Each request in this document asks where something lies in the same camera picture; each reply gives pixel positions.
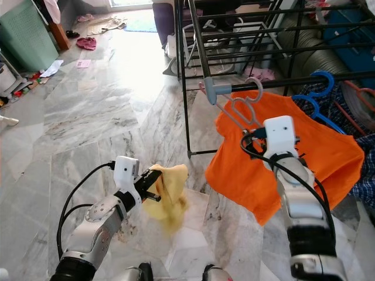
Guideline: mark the pink paper sheet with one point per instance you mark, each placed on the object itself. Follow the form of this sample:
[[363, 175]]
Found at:
[[84, 64]]

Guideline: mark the blue floor mat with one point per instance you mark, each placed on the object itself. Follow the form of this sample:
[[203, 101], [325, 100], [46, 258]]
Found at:
[[140, 24]]

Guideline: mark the pink cloth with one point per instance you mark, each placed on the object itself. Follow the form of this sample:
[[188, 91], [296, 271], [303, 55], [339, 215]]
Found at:
[[266, 74]]

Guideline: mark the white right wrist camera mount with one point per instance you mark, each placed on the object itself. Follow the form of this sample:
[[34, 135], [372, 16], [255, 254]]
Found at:
[[280, 134]]

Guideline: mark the robot leg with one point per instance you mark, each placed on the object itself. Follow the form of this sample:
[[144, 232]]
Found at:
[[132, 274], [218, 274]]

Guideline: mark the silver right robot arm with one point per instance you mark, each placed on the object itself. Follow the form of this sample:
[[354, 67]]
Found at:
[[304, 205]]

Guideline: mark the green plastic laundry bin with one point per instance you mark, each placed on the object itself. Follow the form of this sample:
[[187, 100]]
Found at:
[[29, 35]]

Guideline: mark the red cloth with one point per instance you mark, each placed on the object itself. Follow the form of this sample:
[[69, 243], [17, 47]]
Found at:
[[86, 44]]

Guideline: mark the purple pouf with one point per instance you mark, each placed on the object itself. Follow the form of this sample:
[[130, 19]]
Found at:
[[165, 23]]

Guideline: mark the robot left leg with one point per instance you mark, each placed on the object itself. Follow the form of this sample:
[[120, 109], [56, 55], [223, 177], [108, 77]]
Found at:
[[132, 274]]

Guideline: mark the robot right leg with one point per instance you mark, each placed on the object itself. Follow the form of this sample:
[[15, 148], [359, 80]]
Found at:
[[218, 274]]

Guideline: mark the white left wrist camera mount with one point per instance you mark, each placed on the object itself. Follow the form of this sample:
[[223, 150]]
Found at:
[[127, 173]]

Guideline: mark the beige cloth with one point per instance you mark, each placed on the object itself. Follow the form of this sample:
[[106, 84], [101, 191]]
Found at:
[[106, 26]]

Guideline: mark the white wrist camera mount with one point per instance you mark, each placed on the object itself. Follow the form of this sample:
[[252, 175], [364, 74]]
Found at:
[[127, 173], [280, 134]]

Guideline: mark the white drawer storage rack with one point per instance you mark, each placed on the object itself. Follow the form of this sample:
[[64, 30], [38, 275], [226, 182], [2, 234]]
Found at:
[[9, 76]]

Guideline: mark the black metal drying rack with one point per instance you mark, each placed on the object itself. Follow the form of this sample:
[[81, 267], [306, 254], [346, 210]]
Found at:
[[212, 91]]

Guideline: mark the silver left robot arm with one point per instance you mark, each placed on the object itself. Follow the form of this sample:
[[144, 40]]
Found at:
[[99, 228]]

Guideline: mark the pale pink plastic hanger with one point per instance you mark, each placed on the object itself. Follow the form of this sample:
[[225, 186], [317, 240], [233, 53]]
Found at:
[[231, 110]]

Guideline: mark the red plastic hanger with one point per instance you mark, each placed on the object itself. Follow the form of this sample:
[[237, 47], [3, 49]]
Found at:
[[364, 93]]

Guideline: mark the white paper sheet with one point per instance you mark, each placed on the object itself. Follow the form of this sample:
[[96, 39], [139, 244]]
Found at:
[[51, 69]]

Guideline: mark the orange printed t-shirt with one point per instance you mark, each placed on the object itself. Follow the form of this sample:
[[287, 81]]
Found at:
[[258, 181]]

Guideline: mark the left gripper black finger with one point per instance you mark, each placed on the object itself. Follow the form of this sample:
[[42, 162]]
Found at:
[[154, 198], [152, 175]]

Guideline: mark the white baby high chair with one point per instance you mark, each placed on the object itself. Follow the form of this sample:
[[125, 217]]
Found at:
[[9, 120]]

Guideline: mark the yellow shirt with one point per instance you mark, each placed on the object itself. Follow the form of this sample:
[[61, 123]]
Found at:
[[173, 193]]

